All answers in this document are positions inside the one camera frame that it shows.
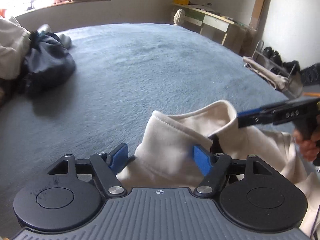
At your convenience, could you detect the cream bed post knob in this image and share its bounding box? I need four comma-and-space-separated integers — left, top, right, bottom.
173, 9, 185, 26

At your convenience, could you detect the folded beige garment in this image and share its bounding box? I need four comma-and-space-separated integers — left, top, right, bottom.
242, 56, 289, 92

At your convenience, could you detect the metal storage shelf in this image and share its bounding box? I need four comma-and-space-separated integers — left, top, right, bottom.
252, 40, 303, 99

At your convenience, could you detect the person right hand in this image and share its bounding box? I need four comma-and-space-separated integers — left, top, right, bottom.
293, 126, 319, 161

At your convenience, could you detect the long cardboard box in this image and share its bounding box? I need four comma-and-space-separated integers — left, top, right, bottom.
249, 0, 265, 30

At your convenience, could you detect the checked pink cloth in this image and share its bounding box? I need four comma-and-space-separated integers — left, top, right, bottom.
0, 79, 11, 107

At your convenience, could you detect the dark furry garment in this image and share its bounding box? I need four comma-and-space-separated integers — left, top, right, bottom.
23, 24, 76, 98

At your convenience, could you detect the cream side desk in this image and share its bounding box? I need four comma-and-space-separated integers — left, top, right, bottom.
171, 3, 248, 54

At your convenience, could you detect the beige zip hoodie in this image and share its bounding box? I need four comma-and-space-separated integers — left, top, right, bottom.
117, 100, 319, 239

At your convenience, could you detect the grey-blue bed blanket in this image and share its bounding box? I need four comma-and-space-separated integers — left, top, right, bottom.
1, 23, 285, 237

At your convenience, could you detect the pale beige crumpled garment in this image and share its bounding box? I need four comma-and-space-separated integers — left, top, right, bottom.
0, 16, 30, 80

